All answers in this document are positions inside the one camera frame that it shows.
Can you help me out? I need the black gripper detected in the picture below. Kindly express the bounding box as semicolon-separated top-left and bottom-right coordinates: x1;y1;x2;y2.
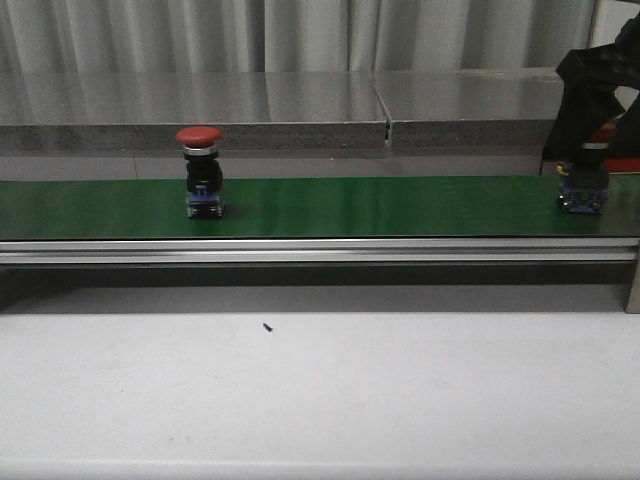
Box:
542;15;639;161

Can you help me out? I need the red push button front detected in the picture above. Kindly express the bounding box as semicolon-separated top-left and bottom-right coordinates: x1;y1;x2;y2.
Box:
557;122;618;214

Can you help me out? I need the red push button corner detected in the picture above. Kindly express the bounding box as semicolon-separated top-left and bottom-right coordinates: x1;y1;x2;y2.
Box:
175;126;224;219

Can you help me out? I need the red plastic tray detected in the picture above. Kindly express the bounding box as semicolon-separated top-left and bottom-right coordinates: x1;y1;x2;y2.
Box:
599;157;640;174

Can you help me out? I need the green conveyor belt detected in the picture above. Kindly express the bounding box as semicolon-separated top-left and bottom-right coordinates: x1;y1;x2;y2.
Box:
1;175;639;241

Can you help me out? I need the grey stone counter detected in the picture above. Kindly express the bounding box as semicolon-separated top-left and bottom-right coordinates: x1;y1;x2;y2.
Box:
1;68;562;181

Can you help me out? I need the grey conveyor support leg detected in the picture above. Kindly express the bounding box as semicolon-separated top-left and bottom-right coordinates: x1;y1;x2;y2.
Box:
621;239;639;314

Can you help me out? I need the white pleated curtain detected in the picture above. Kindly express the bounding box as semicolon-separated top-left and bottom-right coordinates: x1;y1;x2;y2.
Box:
1;1;594;74

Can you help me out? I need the aluminium conveyor frame rail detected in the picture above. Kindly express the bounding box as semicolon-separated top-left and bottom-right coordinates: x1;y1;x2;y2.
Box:
1;237;639;266

